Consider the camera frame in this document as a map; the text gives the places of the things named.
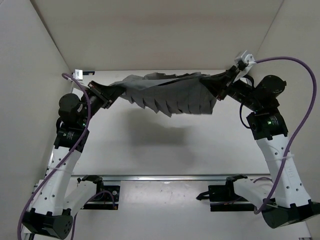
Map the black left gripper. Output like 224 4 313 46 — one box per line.
81 75 127 120

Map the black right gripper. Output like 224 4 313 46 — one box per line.
199 66 259 110

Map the grey pleated skirt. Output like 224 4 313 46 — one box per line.
111 72 217 117

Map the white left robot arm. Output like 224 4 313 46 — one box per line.
20 81 125 240

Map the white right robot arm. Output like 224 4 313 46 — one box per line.
200 66 320 229

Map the blue left corner label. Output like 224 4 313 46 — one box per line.
83 71 95 76

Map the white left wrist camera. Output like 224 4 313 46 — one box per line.
72 69 84 81

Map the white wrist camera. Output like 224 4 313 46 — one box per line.
72 69 84 81
234 50 256 71

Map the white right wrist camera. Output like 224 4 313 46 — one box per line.
234 50 256 71

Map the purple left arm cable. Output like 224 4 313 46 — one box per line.
20 72 118 240

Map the aluminium table edge rail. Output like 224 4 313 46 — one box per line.
69 174 273 182

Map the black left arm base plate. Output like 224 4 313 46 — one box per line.
82 181 121 211

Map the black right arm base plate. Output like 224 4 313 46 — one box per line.
196 185 255 212

